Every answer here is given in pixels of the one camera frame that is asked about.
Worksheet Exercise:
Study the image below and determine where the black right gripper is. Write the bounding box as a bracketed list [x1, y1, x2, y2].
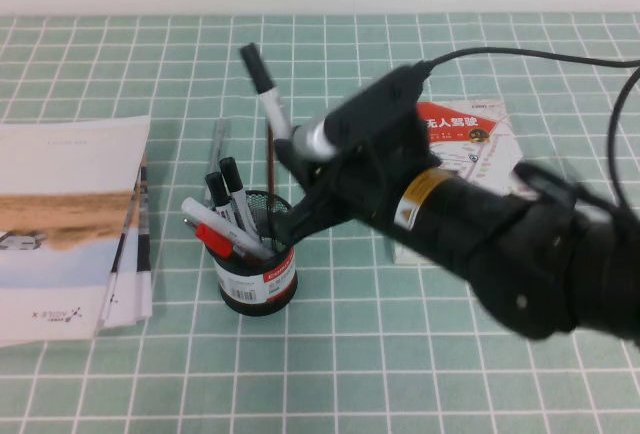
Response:
[271, 112, 443, 246]

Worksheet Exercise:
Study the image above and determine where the white marker with black cap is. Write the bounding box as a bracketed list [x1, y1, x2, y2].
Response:
[239, 42, 339, 162]

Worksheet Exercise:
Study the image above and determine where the grey transparent pen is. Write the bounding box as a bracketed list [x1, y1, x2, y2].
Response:
[199, 118, 232, 205]

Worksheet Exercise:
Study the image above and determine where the red pen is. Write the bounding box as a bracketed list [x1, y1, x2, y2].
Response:
[183, 217, 262, 263]

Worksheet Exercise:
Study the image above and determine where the black mesh pen holder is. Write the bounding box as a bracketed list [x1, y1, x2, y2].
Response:
[202, 190, 300, 318]

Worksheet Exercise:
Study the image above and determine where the dark red pencil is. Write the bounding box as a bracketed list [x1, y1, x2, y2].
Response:
[265, 125, 278, 197]

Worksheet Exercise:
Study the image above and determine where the tall black-capped white marker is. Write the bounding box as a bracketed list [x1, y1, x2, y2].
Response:
[217, 156, 259, 236]

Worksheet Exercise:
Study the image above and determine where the short black-capped white marker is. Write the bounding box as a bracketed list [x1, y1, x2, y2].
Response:
[203, 170, 237, 226]

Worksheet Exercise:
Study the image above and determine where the white brochure with dark stripes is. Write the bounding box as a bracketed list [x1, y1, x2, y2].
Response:
[96, 152, 154, 331]

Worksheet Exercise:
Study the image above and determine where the green grid tablecloth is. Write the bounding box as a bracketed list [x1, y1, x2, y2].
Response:
[0, 13, 640, 434]

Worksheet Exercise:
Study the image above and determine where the red and white map book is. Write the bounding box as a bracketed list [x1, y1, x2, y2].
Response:
[391, 99, 525, 266]

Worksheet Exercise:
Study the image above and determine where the landscape photo brochure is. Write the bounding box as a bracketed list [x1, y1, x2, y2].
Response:
[0, 114, 152, 350]

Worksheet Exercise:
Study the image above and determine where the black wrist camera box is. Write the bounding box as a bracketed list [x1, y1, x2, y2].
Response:
[319, 63, 434, 156]

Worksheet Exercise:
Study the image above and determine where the black camera cable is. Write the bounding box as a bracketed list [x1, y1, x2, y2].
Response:
[421, 47, 640, 206]

